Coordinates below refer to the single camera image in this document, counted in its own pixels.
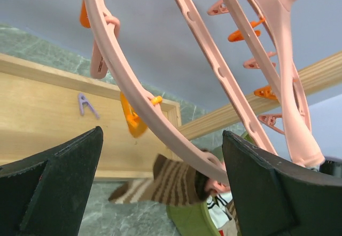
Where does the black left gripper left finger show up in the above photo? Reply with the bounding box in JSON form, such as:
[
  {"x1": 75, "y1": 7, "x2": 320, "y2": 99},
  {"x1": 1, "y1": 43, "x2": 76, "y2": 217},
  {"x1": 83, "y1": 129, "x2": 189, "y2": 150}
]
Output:
[{"x1": 1, "y1": 127, "x2": 103, "y2": 236}]

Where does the purple plastic clip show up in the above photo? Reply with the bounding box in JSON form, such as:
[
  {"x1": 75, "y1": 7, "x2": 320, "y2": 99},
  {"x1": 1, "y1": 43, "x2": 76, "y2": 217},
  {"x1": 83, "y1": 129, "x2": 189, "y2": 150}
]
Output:
[{"x1": 77, "y1": 92, "x2": 101, "y2": 120}]

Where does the brown striped sock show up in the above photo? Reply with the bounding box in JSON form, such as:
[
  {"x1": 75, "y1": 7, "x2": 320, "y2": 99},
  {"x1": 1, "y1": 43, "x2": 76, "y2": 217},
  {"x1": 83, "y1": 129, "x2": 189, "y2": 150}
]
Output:
[
  {"x1": 108, "y1": 154, "x2": 211, "y2": 207},
  {"x1": 226, "y1": 200, "x2": 241, "y2": 236}
]

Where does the green plastic bin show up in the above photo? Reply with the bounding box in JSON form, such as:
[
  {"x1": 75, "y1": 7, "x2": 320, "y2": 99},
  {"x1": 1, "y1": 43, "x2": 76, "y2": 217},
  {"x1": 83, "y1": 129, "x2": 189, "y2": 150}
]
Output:
[{"x1": 166, "y1": 131, "x2": 254, "y2": 236}]

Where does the orange plastic clip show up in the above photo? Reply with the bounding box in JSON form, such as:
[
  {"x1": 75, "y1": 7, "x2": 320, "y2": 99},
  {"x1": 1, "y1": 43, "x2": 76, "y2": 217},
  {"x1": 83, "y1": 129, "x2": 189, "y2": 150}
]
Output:
[{"x1": 120, "y1": 92, "x2": 148, "y2": 138}]

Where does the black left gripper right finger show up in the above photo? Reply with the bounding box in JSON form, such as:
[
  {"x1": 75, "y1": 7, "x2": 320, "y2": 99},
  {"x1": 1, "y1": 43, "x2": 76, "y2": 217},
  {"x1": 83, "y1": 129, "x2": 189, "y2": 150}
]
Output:
[{"x1": 222, "y1": 131, "x2": 341, "y2": 235}]

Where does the wooden hanger rack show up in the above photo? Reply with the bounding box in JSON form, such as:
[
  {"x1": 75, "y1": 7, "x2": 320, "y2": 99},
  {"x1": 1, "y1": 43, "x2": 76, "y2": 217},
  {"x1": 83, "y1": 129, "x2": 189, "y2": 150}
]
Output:
[{"x1": 0, "y1": 50, "x2": 342, "y2": 179}]

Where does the pink round clip hanger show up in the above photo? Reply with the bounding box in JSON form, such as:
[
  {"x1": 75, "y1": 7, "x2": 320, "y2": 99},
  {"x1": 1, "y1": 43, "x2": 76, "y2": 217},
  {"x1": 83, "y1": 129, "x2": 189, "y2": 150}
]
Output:
[{"x1": 79, "y1": 0, "x2": 342, "y2": 185}]

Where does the white black sock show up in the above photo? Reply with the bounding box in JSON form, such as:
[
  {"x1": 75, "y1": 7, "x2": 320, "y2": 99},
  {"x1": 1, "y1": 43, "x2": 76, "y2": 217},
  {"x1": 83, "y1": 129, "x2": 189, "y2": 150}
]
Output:
[{"x1": 206, "y1": 192, "x2": 232, "y2": 229}]

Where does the pink plastic clip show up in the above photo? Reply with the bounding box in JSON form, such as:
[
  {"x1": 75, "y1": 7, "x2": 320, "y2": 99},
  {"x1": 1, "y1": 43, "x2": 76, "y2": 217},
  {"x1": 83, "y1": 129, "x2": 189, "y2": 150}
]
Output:
[{"x1": 197, "y1": 173, "x2": 230, "y2": 199}]

